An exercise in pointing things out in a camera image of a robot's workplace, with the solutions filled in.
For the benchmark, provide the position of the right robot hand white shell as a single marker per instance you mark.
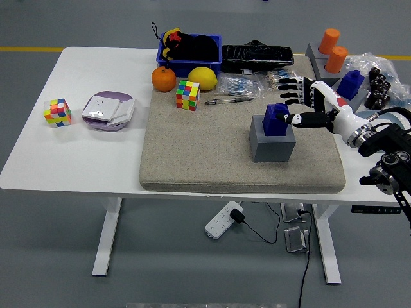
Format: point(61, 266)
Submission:
point(343, 115)

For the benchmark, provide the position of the blue seal stamp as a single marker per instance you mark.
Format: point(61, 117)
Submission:
point(273, 125)
point(350, 85)

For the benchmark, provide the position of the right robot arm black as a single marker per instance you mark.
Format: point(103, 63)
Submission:
point(385, 138)

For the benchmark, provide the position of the grey seal holder block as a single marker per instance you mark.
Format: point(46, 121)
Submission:
point(273, 149)
point(313, 51)
point(324, 75)
point(361, 99)

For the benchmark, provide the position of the orange cylinder seal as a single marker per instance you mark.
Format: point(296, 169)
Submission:
point(336, 59)
point(330, 40)

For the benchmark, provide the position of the light blue plate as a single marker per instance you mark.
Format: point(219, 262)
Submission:
point(363, 115)

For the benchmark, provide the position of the small black cylinder piece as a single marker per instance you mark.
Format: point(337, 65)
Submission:
point(374, 73)
point(380, 79)
point(380, 104)
point(376, 95)
point(384, 97)
point(375, 85)
point(370, 102)
point(384, 87)

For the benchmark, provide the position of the clear plastic bags pile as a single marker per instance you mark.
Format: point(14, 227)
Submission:
point(363, 62)

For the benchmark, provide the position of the bag of brown resistors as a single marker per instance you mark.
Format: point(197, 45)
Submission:
point(273, 78)

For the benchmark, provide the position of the black table control panel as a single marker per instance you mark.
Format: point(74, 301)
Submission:
point(369, 209)

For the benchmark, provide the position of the black wrapped long mirror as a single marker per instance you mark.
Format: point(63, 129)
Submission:
point(257, 56)

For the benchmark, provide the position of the bag of blue resistors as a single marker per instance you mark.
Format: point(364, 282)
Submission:
point(237, 85)

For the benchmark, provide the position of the clear ballpoint pen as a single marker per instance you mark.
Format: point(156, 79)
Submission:
point(231, 100)

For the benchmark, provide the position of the white table leg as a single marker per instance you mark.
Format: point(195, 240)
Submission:
point(107, 240)
point(329, 250)

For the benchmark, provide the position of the grey-brown mat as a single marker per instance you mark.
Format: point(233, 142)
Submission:
point(208, 144)

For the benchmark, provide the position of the yellow lemon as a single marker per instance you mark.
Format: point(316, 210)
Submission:
point(203, 78)

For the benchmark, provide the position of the colourful puzzle cube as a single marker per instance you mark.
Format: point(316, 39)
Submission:
point(187, 95)
point(57, 113)

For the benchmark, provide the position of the blue plastic bin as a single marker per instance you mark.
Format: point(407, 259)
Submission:
point(192, 69)

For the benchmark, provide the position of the white power strip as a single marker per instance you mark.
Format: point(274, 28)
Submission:
point(218, 224)

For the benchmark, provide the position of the orange fruit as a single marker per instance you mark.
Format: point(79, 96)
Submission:
point(163, 79)

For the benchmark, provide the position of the purple plate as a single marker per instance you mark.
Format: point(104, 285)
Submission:
point(110, 94)

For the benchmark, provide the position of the silver metal bracket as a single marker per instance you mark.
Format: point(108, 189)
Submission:
point(290, 212)
point(293, 239)

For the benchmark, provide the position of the white switch panel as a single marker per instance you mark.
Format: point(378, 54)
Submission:
point(125, 110)

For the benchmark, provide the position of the white wall socket panel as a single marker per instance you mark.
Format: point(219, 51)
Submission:
point(99, 108)

